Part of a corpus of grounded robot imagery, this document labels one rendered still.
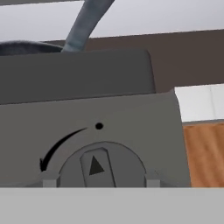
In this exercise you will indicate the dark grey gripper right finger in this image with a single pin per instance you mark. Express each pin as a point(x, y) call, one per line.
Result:
point(152, 183)

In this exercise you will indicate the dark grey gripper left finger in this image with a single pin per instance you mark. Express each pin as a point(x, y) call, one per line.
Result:
point(49, 183)

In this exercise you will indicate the grey round hob knob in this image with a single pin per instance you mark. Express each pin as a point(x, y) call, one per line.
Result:
point(122, 166)

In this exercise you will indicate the wooden cupboard front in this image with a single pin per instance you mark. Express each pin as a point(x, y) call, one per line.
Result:
point(205, 154)

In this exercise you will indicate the grey hob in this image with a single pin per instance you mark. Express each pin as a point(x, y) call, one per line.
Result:
point(87, 116)

